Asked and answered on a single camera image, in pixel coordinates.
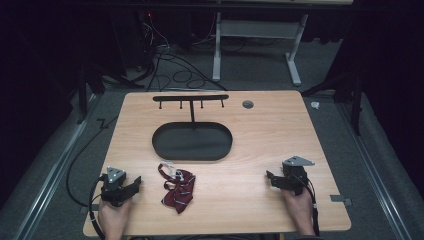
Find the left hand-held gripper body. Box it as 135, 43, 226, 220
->
100, 166, 135, 208

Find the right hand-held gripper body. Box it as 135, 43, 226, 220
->
280, 155, 316, 197

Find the person's left hand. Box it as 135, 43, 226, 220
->
97, 196, 133, 240

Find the person's right hand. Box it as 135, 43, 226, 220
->
282, 187, 317, 237

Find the dark red striped bow tie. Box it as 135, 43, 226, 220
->
157, 161, 197, 215

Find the black hook stand with tray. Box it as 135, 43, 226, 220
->
151, 94, 234, 162

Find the black tripod stand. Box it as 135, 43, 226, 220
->
74, 62, 145, 125
300, 72, 365, 137

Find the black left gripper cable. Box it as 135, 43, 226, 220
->
87, 175, 108, 240

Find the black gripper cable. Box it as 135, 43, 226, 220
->
298, 174, 321, 237
87, 175, 108, 240

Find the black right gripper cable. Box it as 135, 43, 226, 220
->
298, 174, 321, 237

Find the long black floor cable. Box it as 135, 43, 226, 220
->
65, 115, 118, 208

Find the grey metal floor rail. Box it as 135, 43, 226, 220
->
12, 94, 101, 240
335, 101, 414, 240

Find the tangle of black floor cables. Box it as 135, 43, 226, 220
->
134, 13, 229, 93

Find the white metal desk frame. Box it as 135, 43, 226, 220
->
212, 11, 310, 87

